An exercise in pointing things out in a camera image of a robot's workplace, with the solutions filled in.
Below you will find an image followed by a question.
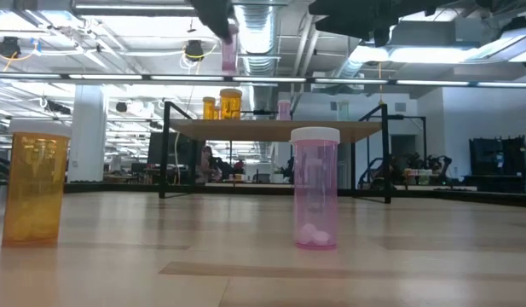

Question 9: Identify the black ceiling camera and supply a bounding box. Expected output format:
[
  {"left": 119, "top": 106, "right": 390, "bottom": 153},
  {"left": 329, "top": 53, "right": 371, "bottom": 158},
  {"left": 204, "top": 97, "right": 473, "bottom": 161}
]
[
  {"left": 183, "top": 38, "right": 206, "bottom": 61},
  {"left": 0, "top": 36, "right": 23, "bottom": 59}
]

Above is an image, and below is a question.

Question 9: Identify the large orange pill bottle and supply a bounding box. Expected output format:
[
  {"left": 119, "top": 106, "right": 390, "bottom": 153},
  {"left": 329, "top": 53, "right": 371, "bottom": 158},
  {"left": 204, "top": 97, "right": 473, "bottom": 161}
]
[{"left": 219, "top": 88, "right": 244, "bottom": 121}]

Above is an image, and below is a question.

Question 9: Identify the white building column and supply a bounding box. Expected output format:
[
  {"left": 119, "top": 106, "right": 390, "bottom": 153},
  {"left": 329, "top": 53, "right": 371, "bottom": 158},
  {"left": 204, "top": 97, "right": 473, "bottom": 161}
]
[{"left": 68, "top": 84, "right": 108, "bottom": 183}]

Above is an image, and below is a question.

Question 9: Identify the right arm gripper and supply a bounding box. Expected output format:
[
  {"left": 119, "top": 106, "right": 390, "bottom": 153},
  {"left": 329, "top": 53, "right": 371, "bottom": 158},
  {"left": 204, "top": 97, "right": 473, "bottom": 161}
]
[{"left": 308, "top": 0, "right": 460, "bottom": 49}]

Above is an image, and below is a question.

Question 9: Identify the black bar with lights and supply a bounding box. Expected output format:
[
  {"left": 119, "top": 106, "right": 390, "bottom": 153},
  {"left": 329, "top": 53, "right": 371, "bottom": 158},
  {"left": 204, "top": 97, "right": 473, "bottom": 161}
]
[{"left": 0, "top": 71, "right": 526, "bottom": 89}]

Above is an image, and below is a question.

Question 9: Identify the wooden shelf black metal frame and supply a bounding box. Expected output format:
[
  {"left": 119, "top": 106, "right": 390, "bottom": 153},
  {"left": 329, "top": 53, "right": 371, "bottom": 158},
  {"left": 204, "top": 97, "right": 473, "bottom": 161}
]
[{"left": 158, "top": 100, "right": 428, "bottom": 205}]

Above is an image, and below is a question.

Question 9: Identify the person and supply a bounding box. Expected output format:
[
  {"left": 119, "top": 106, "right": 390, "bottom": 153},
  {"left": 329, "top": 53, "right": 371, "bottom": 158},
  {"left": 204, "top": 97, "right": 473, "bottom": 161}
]
[{"left": 196, "top": 145, "right": 223, "bottom": 184}]

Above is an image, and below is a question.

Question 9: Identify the silver ventilation duct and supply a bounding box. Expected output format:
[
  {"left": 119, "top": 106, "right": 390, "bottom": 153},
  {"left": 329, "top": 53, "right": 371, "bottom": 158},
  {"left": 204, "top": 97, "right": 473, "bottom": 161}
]
[{"left": 234, "top": 0, "right": 289, "bottom": 113}]

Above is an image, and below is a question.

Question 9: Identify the black cabinet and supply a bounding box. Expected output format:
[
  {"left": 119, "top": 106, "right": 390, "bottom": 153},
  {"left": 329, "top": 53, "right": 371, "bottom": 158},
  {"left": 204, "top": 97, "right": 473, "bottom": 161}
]
[{"left": 469, "top": 135, "right": 526, "bottom": 194}]

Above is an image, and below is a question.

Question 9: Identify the pink pill bottle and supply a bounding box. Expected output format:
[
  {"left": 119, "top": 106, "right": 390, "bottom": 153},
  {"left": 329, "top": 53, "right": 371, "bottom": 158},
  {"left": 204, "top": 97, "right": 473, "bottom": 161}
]
[
  {"left": 221, "top": 23, "right": 240, "bottom": 75},
  {"left": 289, "top": 126, "right": 341, "bottom": 252},
  {"left": 277, "top": 99, "right": 292, "bottom": 122}
]

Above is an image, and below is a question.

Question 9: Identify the medium orange pill bottle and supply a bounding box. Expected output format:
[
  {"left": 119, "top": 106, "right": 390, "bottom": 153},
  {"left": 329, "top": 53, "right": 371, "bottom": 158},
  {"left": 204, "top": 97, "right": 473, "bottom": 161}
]
[{"left": 1, "top": 119, "right": 72, "bottom": 248}]

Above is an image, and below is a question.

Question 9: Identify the black monitor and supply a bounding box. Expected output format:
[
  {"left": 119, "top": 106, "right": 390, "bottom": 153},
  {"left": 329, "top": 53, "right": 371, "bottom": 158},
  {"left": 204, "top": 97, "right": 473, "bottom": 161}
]
[{"left": 147, "top": 131, "right": 204, "bottom": 166}]

